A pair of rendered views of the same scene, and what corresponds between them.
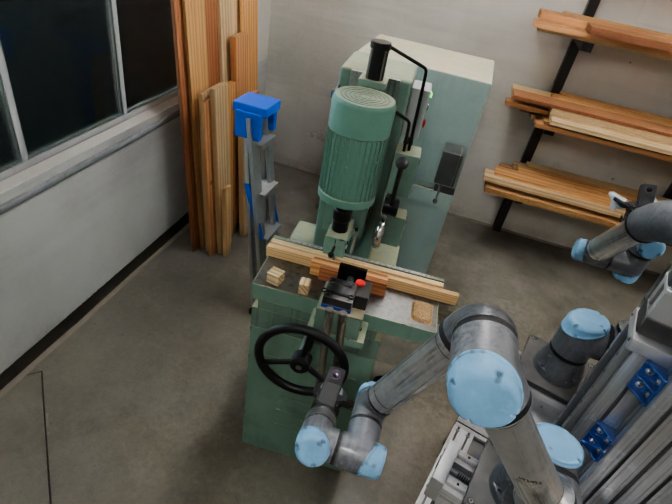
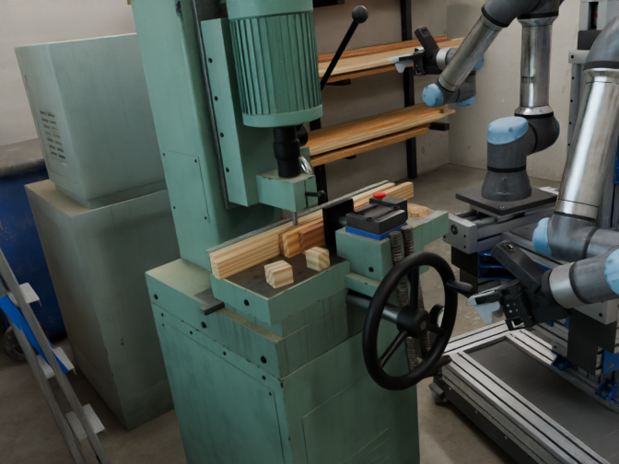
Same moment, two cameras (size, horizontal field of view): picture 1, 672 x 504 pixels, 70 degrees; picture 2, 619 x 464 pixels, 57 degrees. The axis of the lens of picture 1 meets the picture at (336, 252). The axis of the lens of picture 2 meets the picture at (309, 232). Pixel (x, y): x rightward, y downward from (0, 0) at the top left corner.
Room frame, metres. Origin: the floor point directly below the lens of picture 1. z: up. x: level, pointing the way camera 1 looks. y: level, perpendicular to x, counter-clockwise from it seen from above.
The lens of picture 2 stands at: (0.38, 0.90, 1.41)
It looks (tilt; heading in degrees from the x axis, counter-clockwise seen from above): 21 degrees down; 314
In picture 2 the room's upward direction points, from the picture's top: 6 degrees counter-clockwise
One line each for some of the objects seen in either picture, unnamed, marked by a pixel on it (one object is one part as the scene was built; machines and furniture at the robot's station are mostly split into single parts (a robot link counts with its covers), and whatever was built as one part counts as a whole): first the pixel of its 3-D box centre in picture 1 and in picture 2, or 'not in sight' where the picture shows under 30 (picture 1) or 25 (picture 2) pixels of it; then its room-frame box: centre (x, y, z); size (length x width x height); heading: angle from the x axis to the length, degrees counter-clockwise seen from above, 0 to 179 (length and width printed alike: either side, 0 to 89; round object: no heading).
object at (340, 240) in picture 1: (339, 237); (286, 191); (1.30, 0.00, 1.03); 0.14 x 0.07 x 0.09; 174
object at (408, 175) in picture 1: (403, 170); not in sight; (1.48, -0.17, 1.23); 0.09 x 0.08 x 0.15; 174
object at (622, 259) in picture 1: (626, 263); (461, 89); (1.35, -0.94, 1.12); 0.11 x 0.08 x 0.11; 79
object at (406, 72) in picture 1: (359, 167); (212, 128); (1.57, -0.03, 1.16); 0.22 x 0.22 x 0.72; 84
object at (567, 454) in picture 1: (547, 458); not in sight; (0.66, -0.56, 0.98); 0.13 x 0.12 x 0.14; 172
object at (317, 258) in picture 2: (304, 286); (317, 258); (1.16, 0.08, 0.92); 0.04 x 0.03 x 0.04; 176
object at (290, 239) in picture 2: (348, 275); (326, 228); (1.24, -0.05, 0.93); 0.26 x 0.02 x 0.06; 84
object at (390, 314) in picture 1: (344, 303); (353, 255); (1.17, -0.06, 0.87); 0.61 x 0.30 x 0.06; 84
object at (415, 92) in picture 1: (416, 109); not in sight; (1.59, -0.17, 1.40); 0.10 x 0.06 x 0.16; 174
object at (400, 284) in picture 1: (360, 273); (327, 224); (1.27, -0.10, 0.92); 0.66 x 0.02 x 0.04; 84
